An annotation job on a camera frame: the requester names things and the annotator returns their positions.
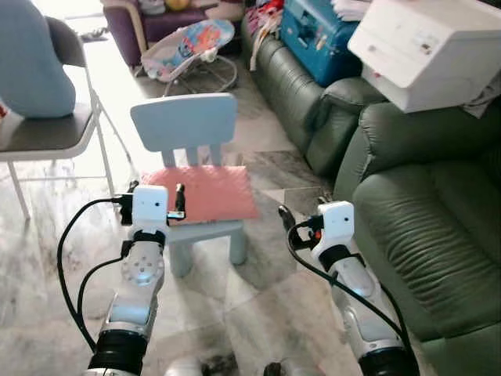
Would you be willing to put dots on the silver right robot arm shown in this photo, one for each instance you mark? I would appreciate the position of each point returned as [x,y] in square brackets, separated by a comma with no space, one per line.
[360,301]

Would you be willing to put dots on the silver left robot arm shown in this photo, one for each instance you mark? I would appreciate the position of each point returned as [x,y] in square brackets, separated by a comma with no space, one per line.
[141,270]

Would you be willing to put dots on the dark green leather sofa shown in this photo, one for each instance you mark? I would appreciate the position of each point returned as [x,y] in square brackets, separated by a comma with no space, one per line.
[301,94]
[427,227]

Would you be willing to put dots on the light blue child chair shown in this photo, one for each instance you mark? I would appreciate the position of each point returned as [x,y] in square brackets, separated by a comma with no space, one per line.
[184,121]

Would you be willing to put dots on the grey patterned cloth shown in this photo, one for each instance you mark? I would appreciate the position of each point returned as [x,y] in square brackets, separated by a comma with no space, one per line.
[484,100]

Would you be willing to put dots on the colourful baby bouncer seat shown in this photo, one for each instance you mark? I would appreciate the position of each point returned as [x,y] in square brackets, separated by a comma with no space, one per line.
[192,48]

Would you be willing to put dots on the silver robot left leg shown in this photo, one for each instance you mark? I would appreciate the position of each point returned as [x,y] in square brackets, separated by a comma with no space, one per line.
[184,366]

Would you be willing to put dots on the purple armchair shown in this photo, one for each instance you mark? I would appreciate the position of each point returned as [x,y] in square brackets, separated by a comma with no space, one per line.
[129,27]

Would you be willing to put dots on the light blue fabric bundle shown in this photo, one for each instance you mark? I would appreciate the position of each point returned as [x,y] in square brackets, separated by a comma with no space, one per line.
[31,63]

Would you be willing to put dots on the blue hard suitcase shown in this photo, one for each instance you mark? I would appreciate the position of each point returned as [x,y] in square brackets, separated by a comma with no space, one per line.
[317,39]

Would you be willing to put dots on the large white box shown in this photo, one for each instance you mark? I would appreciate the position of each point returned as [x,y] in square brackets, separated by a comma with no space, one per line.
[427,47]

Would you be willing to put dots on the red white clothes pile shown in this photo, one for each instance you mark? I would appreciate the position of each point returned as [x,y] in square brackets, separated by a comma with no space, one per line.
[264,19]

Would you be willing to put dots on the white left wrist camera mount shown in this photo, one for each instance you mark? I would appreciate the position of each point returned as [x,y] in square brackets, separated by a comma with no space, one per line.
[149,205]

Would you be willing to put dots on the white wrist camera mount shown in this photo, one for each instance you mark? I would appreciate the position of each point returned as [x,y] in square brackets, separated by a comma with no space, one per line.
[149,205]
[337,223]

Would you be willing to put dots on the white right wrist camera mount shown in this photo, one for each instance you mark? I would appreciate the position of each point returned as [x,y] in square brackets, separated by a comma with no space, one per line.
[337,223]

